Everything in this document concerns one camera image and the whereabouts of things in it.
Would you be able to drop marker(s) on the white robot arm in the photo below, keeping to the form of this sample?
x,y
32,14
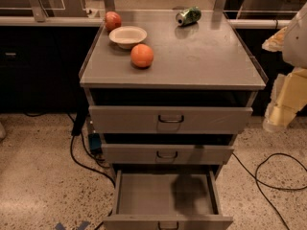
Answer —
x,y
291,41

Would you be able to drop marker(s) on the grey drawer cabinet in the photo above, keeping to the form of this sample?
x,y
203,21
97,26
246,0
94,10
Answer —
x,y
204,65

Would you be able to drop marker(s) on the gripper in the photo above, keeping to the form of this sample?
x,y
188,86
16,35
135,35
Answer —
x,y
296,42

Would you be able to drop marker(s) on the green soda can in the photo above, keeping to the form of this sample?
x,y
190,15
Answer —
x,y
188,16

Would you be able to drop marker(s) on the white shallow bowl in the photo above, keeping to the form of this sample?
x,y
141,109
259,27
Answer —
x,y
126,37

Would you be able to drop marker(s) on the grey bottom drawer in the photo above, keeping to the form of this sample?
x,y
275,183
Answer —
x,y
166,201

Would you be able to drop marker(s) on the grey counter rail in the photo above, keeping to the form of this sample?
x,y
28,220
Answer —
x,y
97,22

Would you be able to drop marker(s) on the grey top drawer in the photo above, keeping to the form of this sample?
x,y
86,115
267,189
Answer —
x,y
169,119

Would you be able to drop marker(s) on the orange fruit front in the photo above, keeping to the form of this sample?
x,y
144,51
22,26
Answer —
x,y
142,55

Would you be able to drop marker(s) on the red apple back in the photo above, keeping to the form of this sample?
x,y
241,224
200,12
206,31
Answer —
x,y
112,20

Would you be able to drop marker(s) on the grey middle drawer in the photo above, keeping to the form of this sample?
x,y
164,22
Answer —
x,y
167,154

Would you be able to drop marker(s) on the grey drawer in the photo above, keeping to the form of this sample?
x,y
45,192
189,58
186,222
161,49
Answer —
x,y
169,119
167,154
166,201

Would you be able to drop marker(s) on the blue power box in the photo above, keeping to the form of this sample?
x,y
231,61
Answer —
x,y
94,142

